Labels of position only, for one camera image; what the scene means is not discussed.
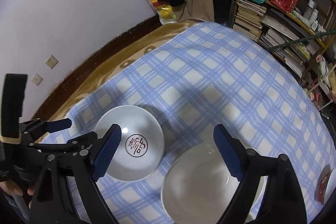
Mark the white wall socket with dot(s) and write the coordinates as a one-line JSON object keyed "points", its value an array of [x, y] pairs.
{"points": [[51, 62], [36, 79]]}

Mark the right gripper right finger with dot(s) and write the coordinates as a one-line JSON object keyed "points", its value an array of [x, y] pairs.
{"points": [[282, 201]]}

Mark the large cherry plate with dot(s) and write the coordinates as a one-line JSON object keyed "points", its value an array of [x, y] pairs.
{"points": [[198, 187]]}

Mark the blue plaid tablecloth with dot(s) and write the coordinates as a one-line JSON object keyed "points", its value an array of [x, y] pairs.
{"points": [[208, 75]]}

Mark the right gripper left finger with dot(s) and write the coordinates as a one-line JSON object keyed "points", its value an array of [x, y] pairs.
{"points": [[52, 199]]}

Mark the stack of books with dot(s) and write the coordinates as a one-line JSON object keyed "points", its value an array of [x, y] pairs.
{"points": [[248, 18]]}

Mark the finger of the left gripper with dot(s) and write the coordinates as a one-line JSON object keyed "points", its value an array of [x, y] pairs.
{"points": [[77, 144], [58, 125]]}

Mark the red patterned bowl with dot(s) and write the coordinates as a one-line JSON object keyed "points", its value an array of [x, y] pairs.
{"points": [[326, 185]]}

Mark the white utility cart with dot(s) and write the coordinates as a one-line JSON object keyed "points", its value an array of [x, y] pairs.
{"points": [[321, 91]]}

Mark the yellow snack bag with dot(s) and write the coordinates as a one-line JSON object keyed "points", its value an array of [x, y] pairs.
{"points": [[164, 11]]}

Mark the white bowl red character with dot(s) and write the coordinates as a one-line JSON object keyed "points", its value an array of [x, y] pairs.
{"points": [[142, 142]]}

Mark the person's left hand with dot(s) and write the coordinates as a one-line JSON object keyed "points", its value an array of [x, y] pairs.
{"points": [[10, 187]]}

